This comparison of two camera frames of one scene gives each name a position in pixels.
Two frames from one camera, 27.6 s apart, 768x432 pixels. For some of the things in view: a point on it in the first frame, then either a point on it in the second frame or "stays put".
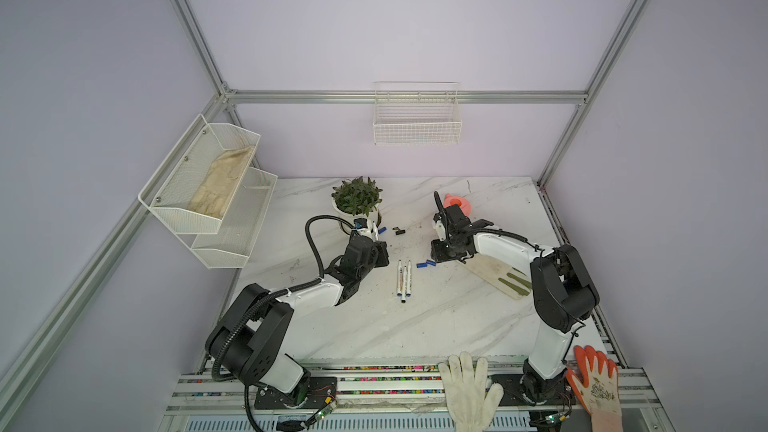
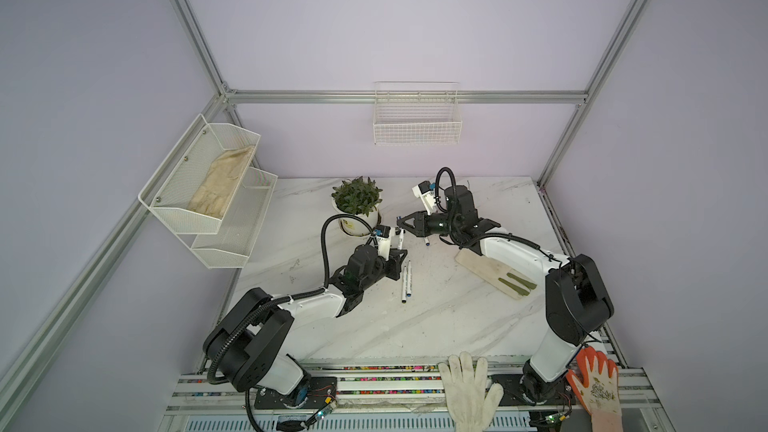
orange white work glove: (596, 378) stays put
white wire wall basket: (417, 113) stays put
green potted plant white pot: (356, 199) stays put
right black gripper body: (444, 250) → (441, 224)
